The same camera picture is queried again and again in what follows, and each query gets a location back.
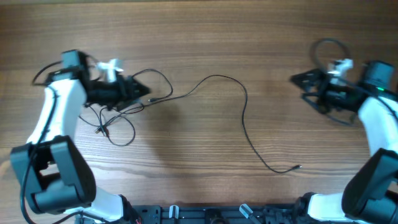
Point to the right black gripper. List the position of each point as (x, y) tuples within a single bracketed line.
[(321, 91)]

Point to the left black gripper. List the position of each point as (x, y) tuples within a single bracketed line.
[(125, 91)]

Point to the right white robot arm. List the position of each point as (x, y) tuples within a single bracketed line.
[(366, 198)]

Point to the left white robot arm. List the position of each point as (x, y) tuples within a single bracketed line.
[(53, 175)]

